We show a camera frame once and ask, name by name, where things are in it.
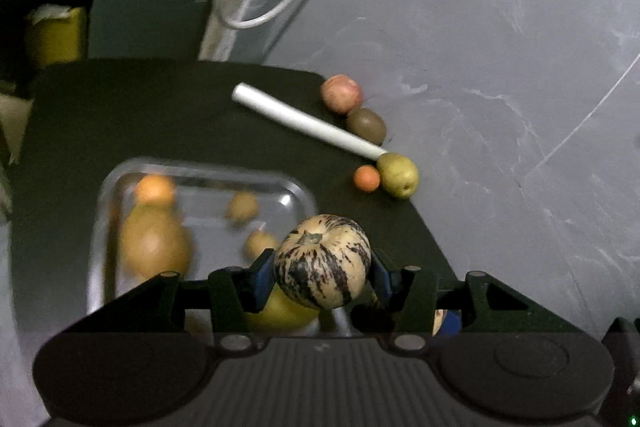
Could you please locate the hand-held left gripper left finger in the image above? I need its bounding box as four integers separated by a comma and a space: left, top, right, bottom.
65, 249, 277, 352

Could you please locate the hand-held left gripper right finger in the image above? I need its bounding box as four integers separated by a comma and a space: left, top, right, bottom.
369, 249, 576, 352

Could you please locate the white tube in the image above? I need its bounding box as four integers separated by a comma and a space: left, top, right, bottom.
231, 82, 389, 160

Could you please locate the brown kiwi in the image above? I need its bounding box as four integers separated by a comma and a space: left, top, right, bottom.
345, 107, 388, 146

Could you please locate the red apple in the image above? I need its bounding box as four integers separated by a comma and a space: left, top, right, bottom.
320, 75, 365, 116

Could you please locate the rectangular metal tray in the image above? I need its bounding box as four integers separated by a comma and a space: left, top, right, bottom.
86, 157, 353, 339

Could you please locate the yellow container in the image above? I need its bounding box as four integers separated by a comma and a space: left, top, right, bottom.
24, 4, 89, 68

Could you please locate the green pear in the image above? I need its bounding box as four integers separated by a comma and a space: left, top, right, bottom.
376, 152, 420, 200

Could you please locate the large brown fruit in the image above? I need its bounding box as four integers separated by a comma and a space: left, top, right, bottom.
118, 206, 192, 282

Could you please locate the yellow citrus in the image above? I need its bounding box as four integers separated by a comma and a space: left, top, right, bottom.
244, 283, 322, 335

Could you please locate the reddish brown fruit with sticker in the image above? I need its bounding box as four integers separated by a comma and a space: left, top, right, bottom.
134, 174, 177, 208

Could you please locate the small orange tangerine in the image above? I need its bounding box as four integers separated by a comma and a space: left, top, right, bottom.
353, 164, 382, 194

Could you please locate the small brown longan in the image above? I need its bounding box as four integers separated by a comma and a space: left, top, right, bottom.
243, 229, 279, 261
225, 191, 260, 224

